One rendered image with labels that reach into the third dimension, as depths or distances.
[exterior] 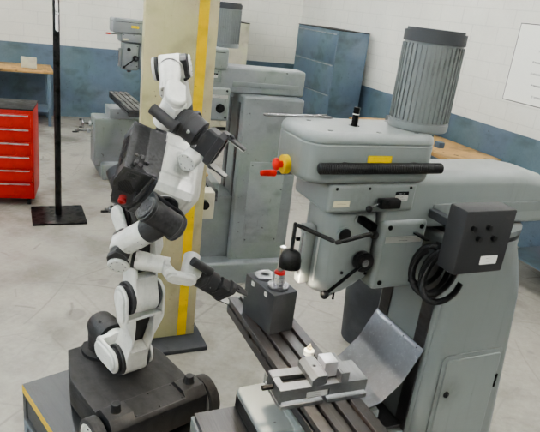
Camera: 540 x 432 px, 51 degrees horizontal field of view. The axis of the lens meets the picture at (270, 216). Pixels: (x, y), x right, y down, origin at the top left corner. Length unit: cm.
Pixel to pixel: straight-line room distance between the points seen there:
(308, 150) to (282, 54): 999
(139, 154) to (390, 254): 92
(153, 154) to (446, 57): 101
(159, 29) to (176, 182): 152
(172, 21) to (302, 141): 181
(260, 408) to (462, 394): 80
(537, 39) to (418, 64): 519
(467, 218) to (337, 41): 746
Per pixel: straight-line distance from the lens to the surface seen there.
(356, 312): 413
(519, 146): 705
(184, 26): 341
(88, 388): 272
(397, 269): 204
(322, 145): 170
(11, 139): 622
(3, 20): 1058
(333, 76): 913
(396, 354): 234
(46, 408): 291
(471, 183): 211
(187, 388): 264
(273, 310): 239
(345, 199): 180
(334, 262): 191
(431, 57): 191
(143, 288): 240
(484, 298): 229
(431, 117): 194
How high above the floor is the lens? 222
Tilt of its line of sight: 20 degrees down
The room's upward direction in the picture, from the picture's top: 7 degrees clockwise
